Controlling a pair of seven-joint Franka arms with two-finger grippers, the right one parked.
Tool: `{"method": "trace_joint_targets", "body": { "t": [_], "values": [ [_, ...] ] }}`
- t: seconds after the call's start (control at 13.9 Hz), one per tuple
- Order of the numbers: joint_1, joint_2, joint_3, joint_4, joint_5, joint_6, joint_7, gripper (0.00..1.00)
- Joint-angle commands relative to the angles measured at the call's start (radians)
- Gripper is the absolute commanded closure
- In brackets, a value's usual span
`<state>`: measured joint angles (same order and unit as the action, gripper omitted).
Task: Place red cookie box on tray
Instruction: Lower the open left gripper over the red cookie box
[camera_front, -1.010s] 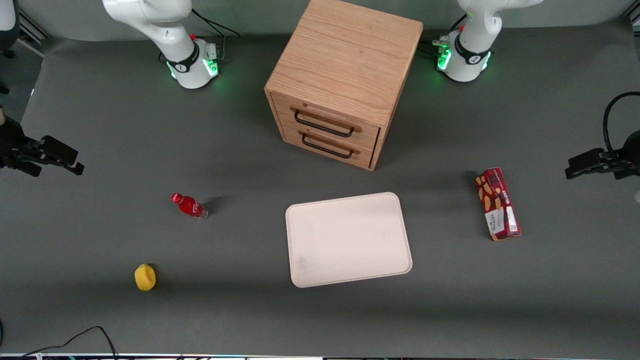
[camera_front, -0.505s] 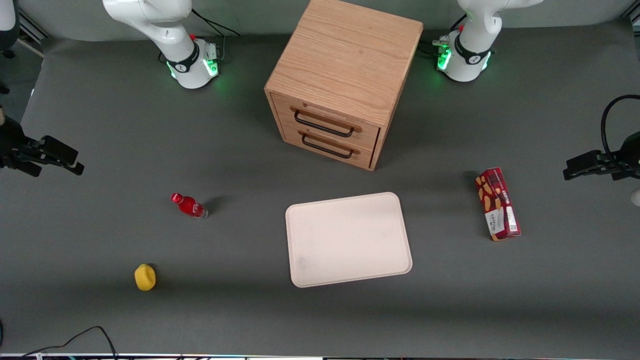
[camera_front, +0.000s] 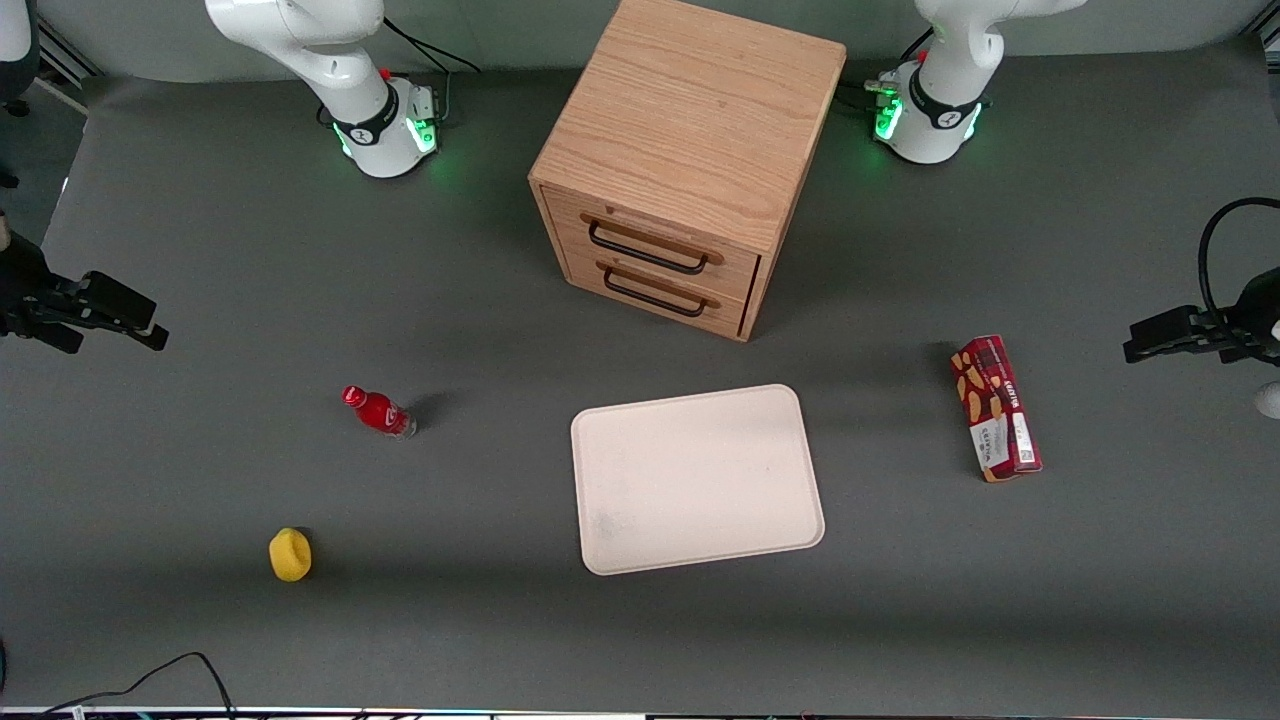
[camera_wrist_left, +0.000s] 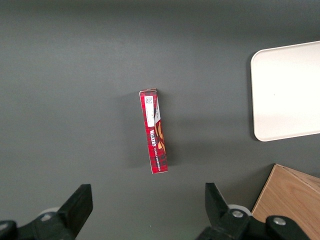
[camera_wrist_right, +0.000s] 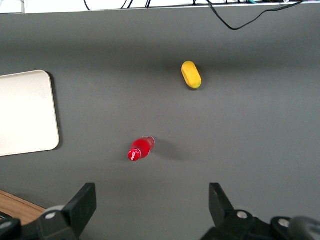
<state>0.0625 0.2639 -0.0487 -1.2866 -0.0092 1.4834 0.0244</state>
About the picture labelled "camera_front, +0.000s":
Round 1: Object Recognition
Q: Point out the red cookie box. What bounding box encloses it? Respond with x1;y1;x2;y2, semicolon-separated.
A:
950;335;1044;484

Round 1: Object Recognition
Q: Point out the cream rectangular tray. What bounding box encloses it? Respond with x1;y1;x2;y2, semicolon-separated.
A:
570;384;827;577

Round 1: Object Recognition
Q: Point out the wooden drawer front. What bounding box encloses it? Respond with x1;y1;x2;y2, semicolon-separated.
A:
562;247;753;338
541;186;763;302

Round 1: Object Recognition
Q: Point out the wooden drawer cabinet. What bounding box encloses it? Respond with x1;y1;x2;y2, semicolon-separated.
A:
528;0;848;344

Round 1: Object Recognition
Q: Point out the small red bottle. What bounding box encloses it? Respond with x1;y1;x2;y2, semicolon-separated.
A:
342;385;418;439

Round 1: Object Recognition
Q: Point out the yellow lemon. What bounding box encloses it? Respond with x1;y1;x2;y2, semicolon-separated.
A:
268;527;313;583

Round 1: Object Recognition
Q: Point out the black and white equipment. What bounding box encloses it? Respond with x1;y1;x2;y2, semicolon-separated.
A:
0;0;41;119

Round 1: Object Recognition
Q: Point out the black drawer handle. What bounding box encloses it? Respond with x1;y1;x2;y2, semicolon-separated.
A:
587;220;710;276
602;264;709;319

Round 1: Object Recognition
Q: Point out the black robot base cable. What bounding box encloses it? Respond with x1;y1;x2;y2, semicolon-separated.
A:
382;15;482;123
836;28;936;113

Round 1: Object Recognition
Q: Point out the black camera mount with cable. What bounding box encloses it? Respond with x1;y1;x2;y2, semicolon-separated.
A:
1122;197;1280;367

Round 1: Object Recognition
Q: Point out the black floor cable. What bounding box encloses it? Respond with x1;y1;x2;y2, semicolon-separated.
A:
40;651;238;720

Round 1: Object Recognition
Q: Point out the aluminium frame rail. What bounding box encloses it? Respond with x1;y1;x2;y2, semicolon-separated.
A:
34;18;102;93

